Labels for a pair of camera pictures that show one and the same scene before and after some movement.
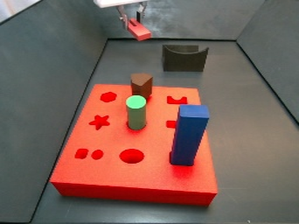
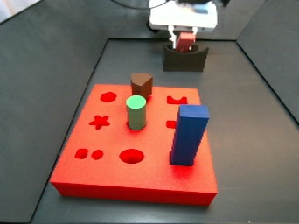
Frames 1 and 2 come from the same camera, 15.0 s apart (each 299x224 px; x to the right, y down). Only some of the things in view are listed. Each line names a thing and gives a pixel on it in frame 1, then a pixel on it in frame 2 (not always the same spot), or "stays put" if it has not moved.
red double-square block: (139, 31) -> (184, 42)
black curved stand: (183, 58) stays put
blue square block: (192, 119) stays put
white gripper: (117, 3) -> (195, 13)
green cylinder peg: (135, 112) stays put
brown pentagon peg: (141, 84) stays put
